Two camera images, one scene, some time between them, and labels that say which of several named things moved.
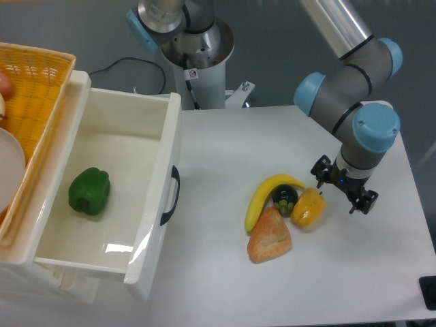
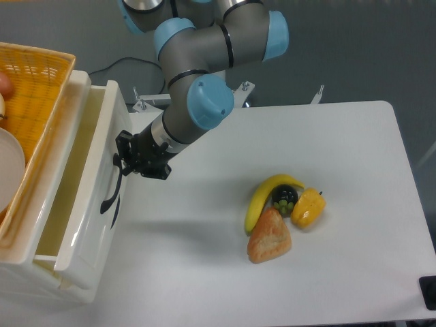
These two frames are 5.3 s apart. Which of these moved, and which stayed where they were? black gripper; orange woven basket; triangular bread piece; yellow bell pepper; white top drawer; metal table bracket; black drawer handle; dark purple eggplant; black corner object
Moved: black drawer handle; black gripper; white top drawer
Stayed: black corner object; metal table bracket; yellow bell pepper; orange woven basket; dark purple eggplant; triangular bread piece
